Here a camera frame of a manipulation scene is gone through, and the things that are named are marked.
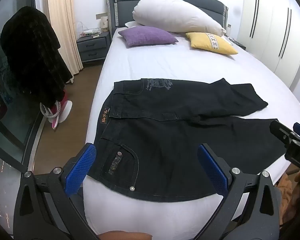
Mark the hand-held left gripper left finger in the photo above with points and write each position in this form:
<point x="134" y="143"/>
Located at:
<point x="81" y="170"/>

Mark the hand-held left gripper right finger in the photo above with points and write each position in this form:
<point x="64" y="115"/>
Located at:
<point x="212" y="170"/>

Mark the black denim pants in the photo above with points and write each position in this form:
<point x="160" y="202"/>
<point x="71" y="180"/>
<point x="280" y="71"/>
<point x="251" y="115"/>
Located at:
<point x="165" y="135"/>

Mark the person's left hand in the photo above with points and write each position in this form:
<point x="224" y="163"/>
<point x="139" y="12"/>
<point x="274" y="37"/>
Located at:
<point x="125" y="237"/>

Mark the orange-brown cloth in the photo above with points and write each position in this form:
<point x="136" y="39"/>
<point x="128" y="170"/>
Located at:
<point x="290" y="195"/>

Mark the dark nightstand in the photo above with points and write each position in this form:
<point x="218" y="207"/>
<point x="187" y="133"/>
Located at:
<point x="237" y="43"/>

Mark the white wardrobe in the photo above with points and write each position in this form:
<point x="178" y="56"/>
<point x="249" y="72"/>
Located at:
<point x="272" y="30"/>

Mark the yellow cushion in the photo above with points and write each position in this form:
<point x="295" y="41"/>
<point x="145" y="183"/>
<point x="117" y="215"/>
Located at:
<point x="212" y="42"/>

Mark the bed with white sheet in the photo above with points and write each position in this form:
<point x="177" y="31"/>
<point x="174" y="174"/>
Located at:
<point x="165" y="62"/>

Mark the grey nightstand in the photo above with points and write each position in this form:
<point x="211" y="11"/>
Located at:
<point x="92" y="47"/>

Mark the black hanging garment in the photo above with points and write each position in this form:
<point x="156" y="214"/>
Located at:
<point x="32" y="55"/>

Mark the clear acrylic box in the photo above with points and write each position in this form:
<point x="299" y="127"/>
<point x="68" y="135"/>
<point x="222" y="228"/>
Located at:
<point x="88" y="31"/>

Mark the purple cushion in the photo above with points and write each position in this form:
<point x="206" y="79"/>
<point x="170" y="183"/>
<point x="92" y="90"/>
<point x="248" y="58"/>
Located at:
<point x="147" y="36"/>

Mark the flat white pillow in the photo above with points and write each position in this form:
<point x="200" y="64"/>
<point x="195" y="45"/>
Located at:
<point x="130" y="24"/>

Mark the beige curtain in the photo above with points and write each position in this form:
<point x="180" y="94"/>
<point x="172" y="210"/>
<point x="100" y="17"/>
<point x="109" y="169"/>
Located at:
<point x="62" y="17"/>

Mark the large white pillow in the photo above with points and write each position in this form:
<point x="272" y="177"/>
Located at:
<point x="180" y="12"/>

